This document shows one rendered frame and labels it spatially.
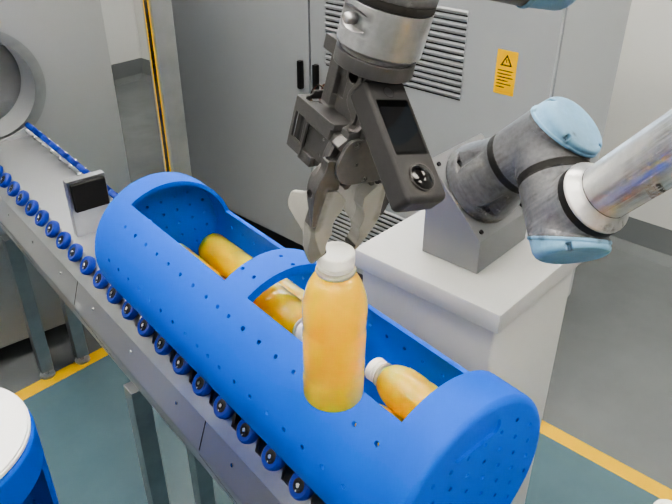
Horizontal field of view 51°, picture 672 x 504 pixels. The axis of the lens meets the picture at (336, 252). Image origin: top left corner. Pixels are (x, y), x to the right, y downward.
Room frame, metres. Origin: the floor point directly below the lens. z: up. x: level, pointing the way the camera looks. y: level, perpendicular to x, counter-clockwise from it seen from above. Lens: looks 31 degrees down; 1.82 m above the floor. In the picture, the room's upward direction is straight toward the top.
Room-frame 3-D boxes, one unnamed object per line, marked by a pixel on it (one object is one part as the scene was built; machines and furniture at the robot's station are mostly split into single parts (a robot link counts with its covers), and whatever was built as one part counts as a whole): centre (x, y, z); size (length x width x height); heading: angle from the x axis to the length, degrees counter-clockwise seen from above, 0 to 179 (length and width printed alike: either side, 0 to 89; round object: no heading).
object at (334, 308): (0.60, 0.00, 1.36); 0.07 x 0.07 x 0.19
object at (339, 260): (0.60, 0.00, 1.46); 0.04 x 0.04 x 0.02
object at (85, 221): (1.60, 0.63, 1.00); 0.10 x 0.04 x 0.15; 129
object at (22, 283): (2.10, 1.13, 0.31); 0.06 x 0.06 x 0.63; 39
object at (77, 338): (2.19, 1.02, 0.31); 0.06 x 0.06 x 0.63; 39
